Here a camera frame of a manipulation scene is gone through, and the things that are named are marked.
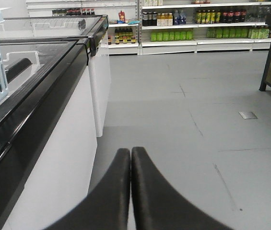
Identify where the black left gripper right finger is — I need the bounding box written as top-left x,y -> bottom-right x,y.
131,147 -> 229,230

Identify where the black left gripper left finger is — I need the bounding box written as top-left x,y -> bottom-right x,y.
46,148 -> 130,230

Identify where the near chest freezer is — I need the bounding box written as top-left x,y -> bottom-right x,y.
0,40 -> 96,230

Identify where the chest freezer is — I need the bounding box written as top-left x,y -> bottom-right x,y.
0,15 -> 111,137
0,40 -> 96,230

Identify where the steel floor socket plate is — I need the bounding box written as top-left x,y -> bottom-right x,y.
238,111 -> 258,120

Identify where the white store shelving unit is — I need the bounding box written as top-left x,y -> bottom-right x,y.
25,0 -> 271,55

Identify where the far chest freezer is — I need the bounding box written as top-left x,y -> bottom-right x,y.
0,15 -> 111,137

